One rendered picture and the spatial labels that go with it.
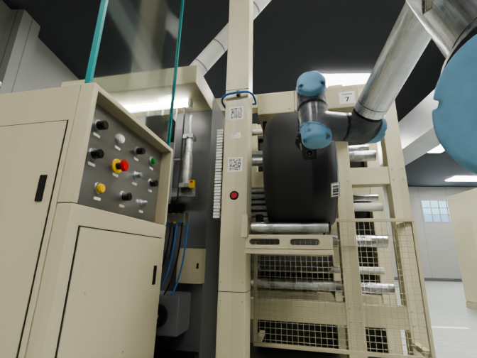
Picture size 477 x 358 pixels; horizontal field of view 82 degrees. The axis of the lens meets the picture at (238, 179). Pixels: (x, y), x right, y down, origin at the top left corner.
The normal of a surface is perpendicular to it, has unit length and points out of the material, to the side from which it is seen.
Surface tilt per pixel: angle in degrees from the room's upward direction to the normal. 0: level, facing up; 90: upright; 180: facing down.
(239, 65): 90
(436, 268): 90
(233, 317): 90
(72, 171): 90
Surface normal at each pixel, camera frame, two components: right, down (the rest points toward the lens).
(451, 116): -0.98, 0.05
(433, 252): -0.04, -0.28
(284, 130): -0.18, -0.60
